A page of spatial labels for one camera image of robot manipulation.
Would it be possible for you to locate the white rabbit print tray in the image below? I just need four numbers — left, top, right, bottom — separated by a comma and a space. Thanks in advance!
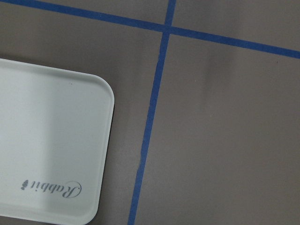
0, 59, 114, 225

